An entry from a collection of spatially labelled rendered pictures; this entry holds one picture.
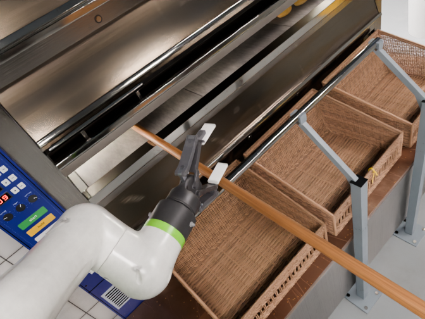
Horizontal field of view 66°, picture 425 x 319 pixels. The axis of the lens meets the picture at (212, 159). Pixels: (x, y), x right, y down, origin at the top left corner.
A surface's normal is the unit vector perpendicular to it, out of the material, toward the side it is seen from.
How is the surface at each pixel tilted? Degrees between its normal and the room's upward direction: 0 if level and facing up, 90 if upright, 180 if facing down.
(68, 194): 90
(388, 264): 0
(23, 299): 65
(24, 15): 70
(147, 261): 39
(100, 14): 90
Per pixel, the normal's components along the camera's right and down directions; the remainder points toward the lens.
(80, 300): 0.63, 0.37
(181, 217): 0.50, -0.38
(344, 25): 0.48, 0.12
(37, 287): 0.69, -0.70
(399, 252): -0.32, -0.68
